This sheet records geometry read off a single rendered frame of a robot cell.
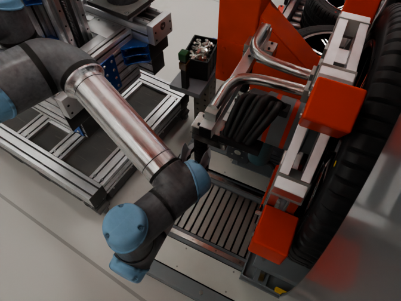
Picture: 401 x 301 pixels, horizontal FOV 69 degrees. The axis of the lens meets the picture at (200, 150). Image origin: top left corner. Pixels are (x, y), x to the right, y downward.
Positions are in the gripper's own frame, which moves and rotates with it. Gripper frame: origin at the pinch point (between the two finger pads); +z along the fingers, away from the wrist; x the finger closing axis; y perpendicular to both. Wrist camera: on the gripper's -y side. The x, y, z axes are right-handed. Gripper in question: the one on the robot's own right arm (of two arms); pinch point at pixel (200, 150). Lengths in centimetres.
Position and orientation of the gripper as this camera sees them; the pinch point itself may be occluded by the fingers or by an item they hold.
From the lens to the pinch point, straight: 77.9
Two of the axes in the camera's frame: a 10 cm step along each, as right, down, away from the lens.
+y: 0.0, -5.7, -8.2
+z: 4.3, -7.4, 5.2
